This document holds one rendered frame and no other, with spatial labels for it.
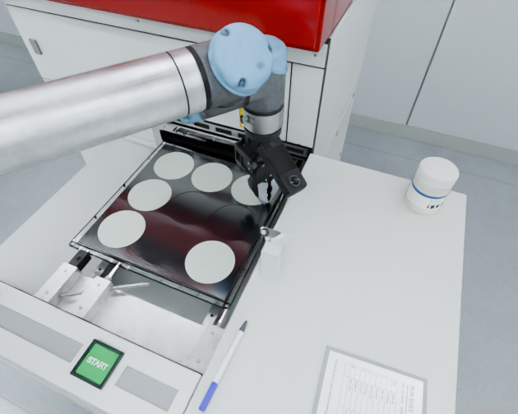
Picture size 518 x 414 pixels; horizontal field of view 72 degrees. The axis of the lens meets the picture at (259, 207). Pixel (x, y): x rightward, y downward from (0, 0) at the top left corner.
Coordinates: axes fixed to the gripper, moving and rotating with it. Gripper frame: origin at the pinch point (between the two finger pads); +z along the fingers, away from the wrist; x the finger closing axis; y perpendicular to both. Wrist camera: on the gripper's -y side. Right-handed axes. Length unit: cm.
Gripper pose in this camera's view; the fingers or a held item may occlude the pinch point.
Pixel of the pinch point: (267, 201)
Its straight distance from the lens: 80.8
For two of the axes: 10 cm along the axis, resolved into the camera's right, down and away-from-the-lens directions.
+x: -8.1, 4.4, -3.7
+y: -5.8, -6.2, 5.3
